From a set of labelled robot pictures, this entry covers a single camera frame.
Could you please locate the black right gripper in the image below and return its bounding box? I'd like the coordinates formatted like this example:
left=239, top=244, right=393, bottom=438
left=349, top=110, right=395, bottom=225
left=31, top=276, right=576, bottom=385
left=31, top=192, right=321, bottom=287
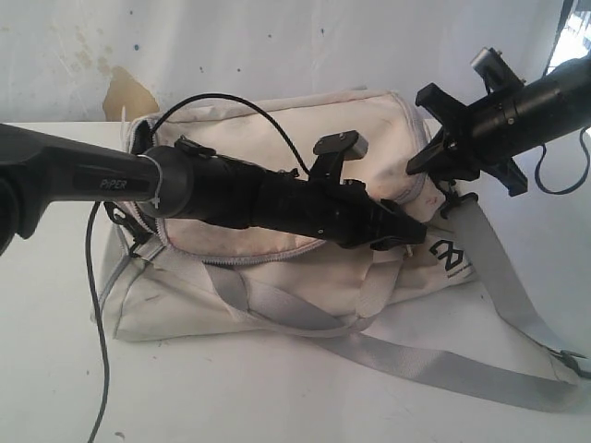
left=405, top=83, right=528, bottom=197

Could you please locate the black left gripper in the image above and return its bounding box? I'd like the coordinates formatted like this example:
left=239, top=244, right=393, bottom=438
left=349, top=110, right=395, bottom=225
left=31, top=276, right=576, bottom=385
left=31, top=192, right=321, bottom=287
left=258, top=178, right=427, bottom=249

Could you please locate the white fabric backpack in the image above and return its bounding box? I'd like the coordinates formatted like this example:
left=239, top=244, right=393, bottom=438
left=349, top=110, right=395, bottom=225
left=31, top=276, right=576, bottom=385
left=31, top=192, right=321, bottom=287
left=99, top=90, right=590, bottom=412

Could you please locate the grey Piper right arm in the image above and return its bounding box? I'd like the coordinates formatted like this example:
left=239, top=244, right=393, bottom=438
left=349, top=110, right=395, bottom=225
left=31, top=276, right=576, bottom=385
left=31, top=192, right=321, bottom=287
left=405, top=57, right=590, bottom=197

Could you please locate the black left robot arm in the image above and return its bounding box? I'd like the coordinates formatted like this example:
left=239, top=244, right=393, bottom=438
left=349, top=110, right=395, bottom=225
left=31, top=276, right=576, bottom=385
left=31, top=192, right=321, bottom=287
left=1, top=125, right=427, bottom=251

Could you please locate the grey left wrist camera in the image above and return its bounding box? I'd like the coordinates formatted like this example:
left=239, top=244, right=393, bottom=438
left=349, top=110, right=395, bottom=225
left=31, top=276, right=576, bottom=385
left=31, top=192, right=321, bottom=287
left=313, top=130, right=368, bottom=161

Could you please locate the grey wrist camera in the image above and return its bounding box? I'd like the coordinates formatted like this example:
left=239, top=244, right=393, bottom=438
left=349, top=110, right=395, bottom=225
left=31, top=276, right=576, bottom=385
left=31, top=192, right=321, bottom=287
left=470, top=48, right=524, bottom=91
left=313, top=130, right=368, bottom=161

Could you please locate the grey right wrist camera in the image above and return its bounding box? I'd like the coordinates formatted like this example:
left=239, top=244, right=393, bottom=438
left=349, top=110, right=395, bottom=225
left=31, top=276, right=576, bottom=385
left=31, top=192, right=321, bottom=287
left=470, top=48, right=524, bottom=91

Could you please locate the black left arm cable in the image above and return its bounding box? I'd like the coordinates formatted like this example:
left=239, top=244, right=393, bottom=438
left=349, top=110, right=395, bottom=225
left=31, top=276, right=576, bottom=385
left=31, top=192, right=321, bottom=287
left=85, top=91, right=310, bottom=443

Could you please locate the dark window frame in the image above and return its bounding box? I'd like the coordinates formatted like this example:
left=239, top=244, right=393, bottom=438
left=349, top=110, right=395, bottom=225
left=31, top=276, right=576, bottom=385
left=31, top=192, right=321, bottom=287
left=542, top=0, right=590, bottom=76

